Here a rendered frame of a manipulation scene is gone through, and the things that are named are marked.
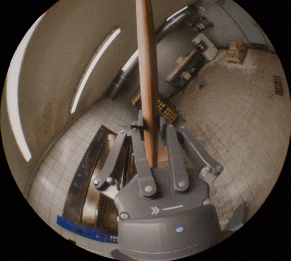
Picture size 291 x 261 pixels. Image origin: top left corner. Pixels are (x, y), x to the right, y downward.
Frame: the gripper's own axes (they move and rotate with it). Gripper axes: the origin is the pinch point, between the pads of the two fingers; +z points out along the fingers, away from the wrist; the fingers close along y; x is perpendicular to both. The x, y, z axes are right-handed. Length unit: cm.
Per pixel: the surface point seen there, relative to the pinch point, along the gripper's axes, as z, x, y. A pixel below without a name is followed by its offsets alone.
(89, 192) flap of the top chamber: 18, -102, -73
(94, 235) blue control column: -47, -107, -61
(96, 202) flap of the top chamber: 7, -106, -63
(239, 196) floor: -33, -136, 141
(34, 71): 14, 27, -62
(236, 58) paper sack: 196, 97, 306
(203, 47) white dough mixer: 377, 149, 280
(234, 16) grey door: 141, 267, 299
